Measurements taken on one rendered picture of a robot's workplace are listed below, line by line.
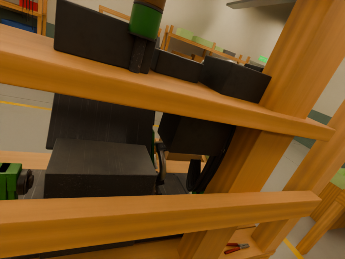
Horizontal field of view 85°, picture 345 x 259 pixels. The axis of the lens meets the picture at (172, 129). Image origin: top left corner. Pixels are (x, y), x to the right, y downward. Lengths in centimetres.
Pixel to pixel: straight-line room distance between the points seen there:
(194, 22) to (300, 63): 639
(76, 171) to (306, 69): 62
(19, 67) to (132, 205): 32
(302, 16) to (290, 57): 9
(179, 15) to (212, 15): 112
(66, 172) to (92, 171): 6
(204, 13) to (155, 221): 677
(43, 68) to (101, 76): 7
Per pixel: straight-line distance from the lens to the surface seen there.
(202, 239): 75
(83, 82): 29
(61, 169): 57
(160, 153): 80
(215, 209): 55
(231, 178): 60
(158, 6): 35
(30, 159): 119
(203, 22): 698
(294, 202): 79
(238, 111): 39
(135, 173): 59
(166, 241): 93
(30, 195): 100
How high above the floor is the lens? 160
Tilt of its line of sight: 22 degrees down
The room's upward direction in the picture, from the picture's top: 19 degrees clockwise
